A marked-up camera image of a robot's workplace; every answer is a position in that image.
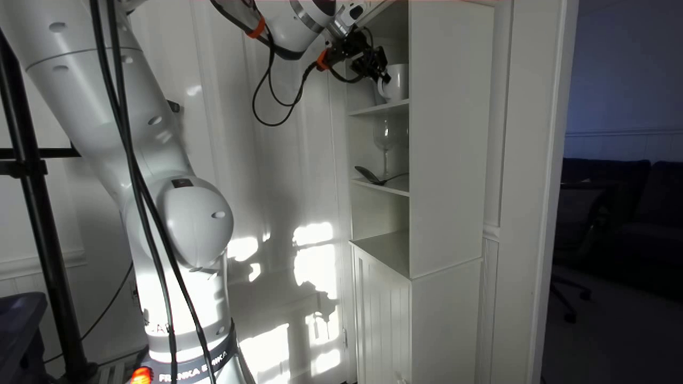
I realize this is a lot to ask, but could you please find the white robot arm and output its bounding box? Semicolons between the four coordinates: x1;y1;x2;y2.
0;0;254;384

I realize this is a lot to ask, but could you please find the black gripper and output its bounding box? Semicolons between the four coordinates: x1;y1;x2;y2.
323;28;387;79

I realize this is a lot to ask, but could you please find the white ceramic mug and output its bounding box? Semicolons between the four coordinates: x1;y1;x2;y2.
379;65;407;102

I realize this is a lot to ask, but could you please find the clear wine glass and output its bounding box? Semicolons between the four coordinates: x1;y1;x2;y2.
374;120;396;179

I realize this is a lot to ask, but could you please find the white shelf cabinet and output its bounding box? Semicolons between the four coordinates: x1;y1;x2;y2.
347;0;496;384

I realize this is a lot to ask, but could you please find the dark blue bin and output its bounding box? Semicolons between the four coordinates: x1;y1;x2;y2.
0;292;49;384

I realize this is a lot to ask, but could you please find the black metal stand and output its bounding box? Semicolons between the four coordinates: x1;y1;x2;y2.
0;35;91;384

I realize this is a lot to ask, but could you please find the dark office chair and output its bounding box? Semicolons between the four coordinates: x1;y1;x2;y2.
550;189;611;324

